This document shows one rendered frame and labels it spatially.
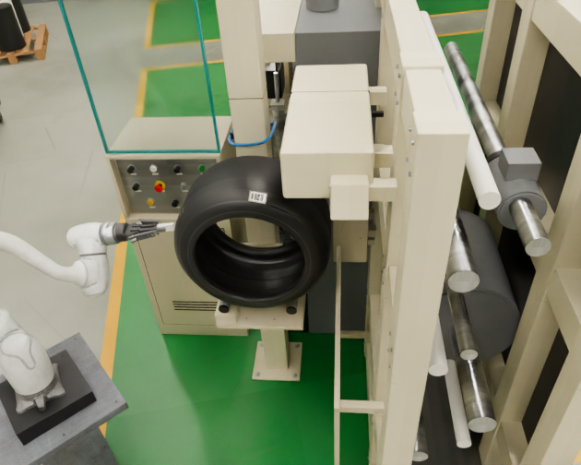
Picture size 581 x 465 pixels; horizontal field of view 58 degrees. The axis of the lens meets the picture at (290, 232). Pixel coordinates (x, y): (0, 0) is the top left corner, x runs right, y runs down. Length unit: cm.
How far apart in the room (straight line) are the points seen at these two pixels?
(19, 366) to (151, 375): 113
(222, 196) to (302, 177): 47
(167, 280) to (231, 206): 130
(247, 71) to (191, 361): 184
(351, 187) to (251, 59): 79
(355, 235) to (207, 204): 71
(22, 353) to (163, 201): 100
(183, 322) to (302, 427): 95
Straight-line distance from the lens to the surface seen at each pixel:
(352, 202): 135
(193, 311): 318
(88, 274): 217
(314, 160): 141
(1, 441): 245
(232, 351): 322
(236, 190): 182
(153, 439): 300
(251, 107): 205
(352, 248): 231
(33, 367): 227
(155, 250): 290
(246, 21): 193
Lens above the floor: 249
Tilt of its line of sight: 39 degrees down
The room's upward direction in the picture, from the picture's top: 4 degrees counter-clockwise
